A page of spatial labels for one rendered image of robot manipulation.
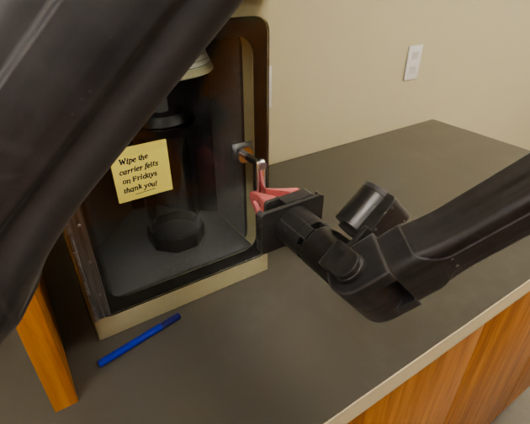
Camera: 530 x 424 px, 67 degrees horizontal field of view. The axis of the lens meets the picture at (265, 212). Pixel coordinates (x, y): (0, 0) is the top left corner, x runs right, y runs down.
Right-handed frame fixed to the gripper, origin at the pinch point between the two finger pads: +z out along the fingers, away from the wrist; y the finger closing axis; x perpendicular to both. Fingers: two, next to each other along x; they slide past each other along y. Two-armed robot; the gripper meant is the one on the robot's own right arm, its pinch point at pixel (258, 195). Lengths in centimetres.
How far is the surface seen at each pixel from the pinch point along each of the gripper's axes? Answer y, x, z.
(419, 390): -23, 40, -22
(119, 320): 23.4, 18.0, 4.4
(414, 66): -94, 2, 49
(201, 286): 9.0, 18.0, 4.7
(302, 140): -46, 19, 49
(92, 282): 25.5, 7.9, 3.4
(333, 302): -10.0, 20.5, -8.9
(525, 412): -103, 115, -25
